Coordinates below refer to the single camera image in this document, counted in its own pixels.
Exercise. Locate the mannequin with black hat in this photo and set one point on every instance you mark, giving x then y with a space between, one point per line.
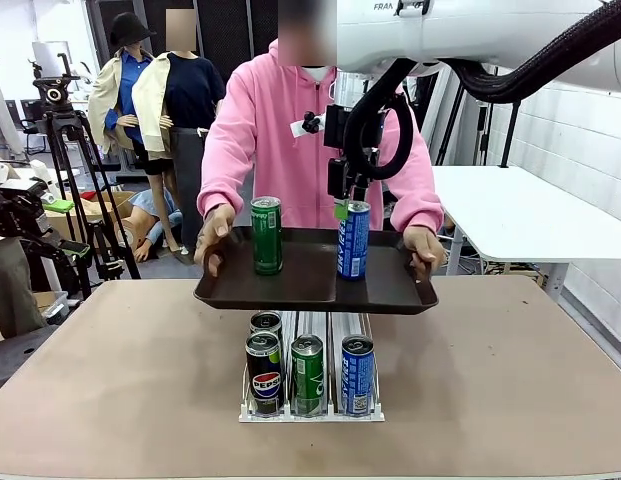
120 100

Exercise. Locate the person's left hand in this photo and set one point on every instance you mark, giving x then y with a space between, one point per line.
425 245

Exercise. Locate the person's left forearm pink sleeve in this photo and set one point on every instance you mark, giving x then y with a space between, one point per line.
420 205

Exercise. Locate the black camera tripod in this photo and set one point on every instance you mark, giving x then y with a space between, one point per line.
55 95

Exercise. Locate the person's right hand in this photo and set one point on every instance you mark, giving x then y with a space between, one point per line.
215 227

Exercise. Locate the dark brown serving tray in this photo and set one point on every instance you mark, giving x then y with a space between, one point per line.
310 290

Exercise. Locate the grey hanging garment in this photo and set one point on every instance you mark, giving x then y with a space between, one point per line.
0 115

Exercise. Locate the grey plastic stool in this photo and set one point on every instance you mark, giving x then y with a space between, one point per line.
15 360

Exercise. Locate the black leaning pole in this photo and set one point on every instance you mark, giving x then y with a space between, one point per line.
485 135
449 130

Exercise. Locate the mannequin with navy top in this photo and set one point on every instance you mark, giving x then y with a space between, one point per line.
190 90

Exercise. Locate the green soda can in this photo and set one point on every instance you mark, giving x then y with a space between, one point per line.
307 380
266 240

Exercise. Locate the dark olive fabric cover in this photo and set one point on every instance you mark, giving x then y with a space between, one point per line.
10 285

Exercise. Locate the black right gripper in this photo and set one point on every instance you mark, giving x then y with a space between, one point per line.
336 177

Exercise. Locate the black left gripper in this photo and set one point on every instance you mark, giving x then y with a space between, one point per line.
15 215

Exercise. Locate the person in pink hoodie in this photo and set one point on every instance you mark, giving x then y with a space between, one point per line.
280 150

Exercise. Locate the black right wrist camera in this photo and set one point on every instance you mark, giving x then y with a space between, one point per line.
336 125

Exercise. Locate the black Pepsi can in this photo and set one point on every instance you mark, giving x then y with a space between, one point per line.
265 385
266 322

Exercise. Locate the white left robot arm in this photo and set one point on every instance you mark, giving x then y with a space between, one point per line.
5 172

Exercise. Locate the blue Pocari can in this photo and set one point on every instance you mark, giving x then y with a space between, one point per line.
354 245
357 380

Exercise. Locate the brown cardboard box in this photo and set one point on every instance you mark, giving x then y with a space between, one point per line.
115 200

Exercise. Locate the crouching figure in blue shirt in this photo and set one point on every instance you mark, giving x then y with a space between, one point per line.
150 205

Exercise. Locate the black light stand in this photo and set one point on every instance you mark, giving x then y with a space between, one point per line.
510 135

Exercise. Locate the white table with light stand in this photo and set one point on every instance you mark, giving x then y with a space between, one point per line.
515 210

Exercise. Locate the white can dispenser rack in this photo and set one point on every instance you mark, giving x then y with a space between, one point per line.
310 417

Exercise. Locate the person's right forearm pink sleeve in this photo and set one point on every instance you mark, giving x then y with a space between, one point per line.
220 190

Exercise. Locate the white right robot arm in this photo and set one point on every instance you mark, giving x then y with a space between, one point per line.
440 35

